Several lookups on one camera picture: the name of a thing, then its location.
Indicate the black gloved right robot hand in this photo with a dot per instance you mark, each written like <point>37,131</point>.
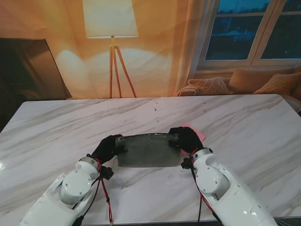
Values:
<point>189,140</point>

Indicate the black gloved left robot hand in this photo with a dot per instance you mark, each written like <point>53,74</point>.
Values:
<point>105,149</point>

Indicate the pink paper document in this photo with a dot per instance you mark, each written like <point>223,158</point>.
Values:
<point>200,134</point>

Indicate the grey felt zip pouch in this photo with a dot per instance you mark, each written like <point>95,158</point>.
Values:
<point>148,151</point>

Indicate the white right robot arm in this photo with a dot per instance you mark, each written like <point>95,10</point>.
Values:
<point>230,193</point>

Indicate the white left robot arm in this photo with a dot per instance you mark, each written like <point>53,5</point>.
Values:
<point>56,200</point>

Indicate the beige throw blanket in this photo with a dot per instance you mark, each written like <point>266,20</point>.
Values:
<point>185,90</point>

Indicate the cream knitted cushion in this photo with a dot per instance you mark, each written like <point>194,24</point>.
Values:
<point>209,86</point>

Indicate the sheer cream curtain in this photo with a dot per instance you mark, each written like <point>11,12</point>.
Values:
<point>188,47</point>

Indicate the orange knitted cushion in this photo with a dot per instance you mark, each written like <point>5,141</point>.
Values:
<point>279,84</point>

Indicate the dark flat screen panel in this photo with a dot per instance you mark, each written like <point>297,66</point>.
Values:
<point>26,70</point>

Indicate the beige sofa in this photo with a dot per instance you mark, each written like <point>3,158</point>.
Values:
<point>295,101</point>

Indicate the white framed window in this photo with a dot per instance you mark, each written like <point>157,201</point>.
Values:
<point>235,35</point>

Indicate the floor lamp with tripod legs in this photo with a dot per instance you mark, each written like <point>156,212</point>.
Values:
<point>110,18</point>

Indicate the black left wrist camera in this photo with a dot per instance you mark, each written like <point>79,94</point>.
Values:
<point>107,173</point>

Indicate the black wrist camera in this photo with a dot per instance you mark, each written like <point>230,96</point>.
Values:
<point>187,163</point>
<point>107,173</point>

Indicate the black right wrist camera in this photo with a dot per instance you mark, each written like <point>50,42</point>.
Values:
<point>187,163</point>

